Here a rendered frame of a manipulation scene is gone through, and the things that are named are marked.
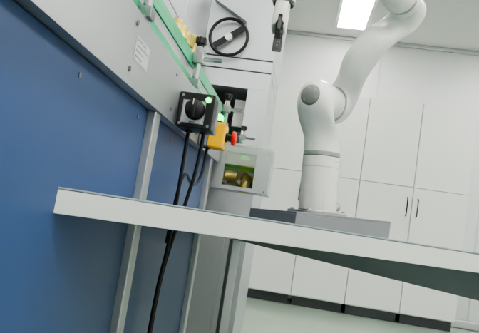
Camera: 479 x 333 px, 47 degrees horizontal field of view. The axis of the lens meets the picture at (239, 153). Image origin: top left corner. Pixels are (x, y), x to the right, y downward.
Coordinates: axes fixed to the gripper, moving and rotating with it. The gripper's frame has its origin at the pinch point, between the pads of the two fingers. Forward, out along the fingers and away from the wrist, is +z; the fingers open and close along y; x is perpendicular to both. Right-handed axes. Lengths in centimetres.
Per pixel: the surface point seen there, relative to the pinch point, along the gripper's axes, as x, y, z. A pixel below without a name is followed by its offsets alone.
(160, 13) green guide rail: -16, 88, 26
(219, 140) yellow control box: -8, 40, 42
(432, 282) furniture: 48, 52, 69
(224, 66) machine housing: -33, -90, -15
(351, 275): 77, -365, 98
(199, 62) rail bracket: -14, 55, 25
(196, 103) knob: -10, 71, 39
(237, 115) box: -23, -100, 8
